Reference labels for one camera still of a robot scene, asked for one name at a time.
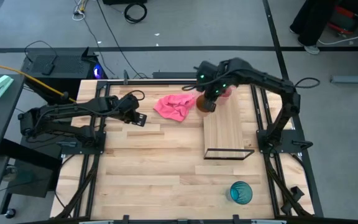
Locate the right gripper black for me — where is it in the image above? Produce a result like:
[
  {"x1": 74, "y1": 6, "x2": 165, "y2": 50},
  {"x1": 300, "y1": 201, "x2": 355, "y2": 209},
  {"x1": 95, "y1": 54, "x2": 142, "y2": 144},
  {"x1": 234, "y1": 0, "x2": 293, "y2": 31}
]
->
[{"x1": 202, "y1": 79, "x2": 229, "y2": 113}]

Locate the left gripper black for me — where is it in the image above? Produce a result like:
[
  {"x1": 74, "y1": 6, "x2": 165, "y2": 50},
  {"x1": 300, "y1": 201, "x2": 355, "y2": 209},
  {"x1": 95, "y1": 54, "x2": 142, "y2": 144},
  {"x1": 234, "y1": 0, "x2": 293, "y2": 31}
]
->
[{"x1": 114, "y1": 94, "x2": 147, "y2": 128}]

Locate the orange plastic cup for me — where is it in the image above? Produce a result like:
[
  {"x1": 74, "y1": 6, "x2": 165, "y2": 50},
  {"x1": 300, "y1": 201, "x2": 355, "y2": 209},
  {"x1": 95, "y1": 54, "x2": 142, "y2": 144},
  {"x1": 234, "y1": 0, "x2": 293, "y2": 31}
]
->
[{"x1": 195, "y1": 94, "x2": 218, "y2": 114}]

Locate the pink plastic cup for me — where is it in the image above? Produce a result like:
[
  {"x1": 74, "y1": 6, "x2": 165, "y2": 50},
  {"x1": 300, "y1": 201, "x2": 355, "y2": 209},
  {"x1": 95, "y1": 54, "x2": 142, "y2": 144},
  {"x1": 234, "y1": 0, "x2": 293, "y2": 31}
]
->
[{"x1": 218, "y1": 86, "x2": 236, "y2": 98}]

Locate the teal ribbed plastic cup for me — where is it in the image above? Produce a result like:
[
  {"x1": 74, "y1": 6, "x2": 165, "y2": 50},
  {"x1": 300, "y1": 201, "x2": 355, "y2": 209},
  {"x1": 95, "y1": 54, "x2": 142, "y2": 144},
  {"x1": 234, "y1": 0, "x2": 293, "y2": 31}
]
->
[{"x1": 227, "y1": 180, "x2": 254, "y2": 205}]

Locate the black framed wooden shelf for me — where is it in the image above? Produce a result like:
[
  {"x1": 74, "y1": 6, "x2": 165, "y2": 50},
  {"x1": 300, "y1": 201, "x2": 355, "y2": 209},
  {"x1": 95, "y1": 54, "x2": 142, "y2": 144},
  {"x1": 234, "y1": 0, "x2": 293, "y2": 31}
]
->
[{"x1": 202, "y1": 83, "x2": 256, "y2": 161}]

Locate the pink crumpled cloth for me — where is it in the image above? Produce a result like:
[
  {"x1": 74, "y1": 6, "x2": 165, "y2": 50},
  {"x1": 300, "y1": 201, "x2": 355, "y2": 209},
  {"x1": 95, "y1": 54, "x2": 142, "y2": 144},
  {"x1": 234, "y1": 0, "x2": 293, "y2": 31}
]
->
[{"x1": 153, "y1": 93, "x2": 198, "y2": 123}]

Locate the black bar behind table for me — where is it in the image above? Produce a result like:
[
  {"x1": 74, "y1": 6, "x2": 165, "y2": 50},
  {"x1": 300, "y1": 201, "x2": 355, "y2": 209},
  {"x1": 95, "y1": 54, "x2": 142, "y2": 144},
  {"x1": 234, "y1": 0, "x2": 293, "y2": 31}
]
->
[{"x1": 152, "y1": 71, "x2": 205, "y2": 80}]

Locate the black computer tower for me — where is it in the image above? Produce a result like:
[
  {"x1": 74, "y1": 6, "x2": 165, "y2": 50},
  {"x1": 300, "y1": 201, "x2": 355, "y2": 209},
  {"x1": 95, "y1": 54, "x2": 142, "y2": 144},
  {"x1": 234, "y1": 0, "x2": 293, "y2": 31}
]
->
[{"x1": 20, "y1": 46, "x2": 108, "y2": 105}]

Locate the black equipment cart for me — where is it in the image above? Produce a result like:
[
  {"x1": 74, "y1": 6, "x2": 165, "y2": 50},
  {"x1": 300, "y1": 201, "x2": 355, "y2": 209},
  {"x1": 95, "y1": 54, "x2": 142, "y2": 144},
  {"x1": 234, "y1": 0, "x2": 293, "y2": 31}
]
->
[{"x1": 0, "y1": 138, "x2": 63, "y2": 216}]

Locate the person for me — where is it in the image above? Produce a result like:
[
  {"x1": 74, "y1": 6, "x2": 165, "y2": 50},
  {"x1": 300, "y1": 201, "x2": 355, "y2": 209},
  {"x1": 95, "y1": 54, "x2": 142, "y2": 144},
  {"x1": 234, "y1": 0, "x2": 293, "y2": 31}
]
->
[{"x1": 288, "y1": 0, "x2": 358, "y2": 56}]

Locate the mint green stapler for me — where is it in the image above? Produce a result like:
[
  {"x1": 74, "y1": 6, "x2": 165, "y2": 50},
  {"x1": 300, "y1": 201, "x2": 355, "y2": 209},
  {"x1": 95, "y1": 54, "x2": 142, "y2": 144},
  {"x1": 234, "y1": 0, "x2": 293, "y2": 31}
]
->
[{"x1": 0, "y1": 74, "x2": 15, "y2": 100}]

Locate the red and black cart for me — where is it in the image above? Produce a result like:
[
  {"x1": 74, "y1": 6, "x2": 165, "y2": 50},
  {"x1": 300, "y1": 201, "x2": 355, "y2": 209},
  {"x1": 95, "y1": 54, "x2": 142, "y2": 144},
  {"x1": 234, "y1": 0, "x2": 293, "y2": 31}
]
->
[{"x1": 327, "y1": 4, "x2": 358, "y2": 35}]

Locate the black table frame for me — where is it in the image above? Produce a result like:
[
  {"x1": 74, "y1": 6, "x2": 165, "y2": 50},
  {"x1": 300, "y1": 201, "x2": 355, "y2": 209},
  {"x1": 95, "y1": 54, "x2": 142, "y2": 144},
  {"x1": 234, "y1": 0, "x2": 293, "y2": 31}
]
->
[{"x1": 54, "y1": 78, "x2": 325, "y2": 224}]

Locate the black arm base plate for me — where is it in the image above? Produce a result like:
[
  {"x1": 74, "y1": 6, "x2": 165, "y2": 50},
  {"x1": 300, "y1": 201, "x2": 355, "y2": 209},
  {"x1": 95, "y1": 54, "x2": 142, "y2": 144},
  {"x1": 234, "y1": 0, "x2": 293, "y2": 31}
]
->
[
  {"x1": 60, "y1": 129, "x2": 108, "y2": 156},
  {"x1": 255, "y1": 128, "x2": 314, "y2": 154}
]

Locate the long black floor cable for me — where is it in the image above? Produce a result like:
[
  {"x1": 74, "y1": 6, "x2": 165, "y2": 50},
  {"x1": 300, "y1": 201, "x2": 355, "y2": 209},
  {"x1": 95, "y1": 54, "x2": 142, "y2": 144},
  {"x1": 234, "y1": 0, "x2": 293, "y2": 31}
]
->
[{"x1": 95, "y1": 0, "x2": 150, "y2": 80}]

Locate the yellow floor cable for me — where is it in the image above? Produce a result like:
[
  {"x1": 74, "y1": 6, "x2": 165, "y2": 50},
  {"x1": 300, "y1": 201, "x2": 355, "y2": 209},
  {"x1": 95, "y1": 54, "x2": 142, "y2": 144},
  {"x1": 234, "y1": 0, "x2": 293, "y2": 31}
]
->
[{"x1": 0, "y1": 58, "x2": 77, "y2": 103}]

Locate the coiled black cable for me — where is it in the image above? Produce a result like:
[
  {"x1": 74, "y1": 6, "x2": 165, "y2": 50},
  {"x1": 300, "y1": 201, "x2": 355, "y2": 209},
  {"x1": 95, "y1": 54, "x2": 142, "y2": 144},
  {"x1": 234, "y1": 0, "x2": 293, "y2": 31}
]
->
[{"x1": 123, "y1": 2, "x2": 149, "y2": 25}]

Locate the white cord bundle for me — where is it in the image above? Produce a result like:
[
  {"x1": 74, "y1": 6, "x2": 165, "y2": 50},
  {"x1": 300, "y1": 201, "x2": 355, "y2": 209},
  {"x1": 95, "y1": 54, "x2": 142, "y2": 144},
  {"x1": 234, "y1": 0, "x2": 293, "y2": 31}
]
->
[{"x1": 71, "y1": 0, "x2": 89, "y2": 22}]

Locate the black frame clamp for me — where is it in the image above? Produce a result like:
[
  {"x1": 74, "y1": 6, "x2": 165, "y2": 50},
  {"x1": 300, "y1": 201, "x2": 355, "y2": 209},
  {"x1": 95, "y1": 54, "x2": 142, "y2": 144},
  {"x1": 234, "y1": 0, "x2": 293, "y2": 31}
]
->
[{"x1": 280, "y1": 185, "x2": 306, "y2": 216}]

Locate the white floor cable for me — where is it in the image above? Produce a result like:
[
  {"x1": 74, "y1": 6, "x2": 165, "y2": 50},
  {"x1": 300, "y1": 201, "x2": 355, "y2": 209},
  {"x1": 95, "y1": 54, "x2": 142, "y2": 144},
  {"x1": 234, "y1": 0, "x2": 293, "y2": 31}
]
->
[{"x1": 317, "y1": 25, "x2": 358, "y2": 46}]

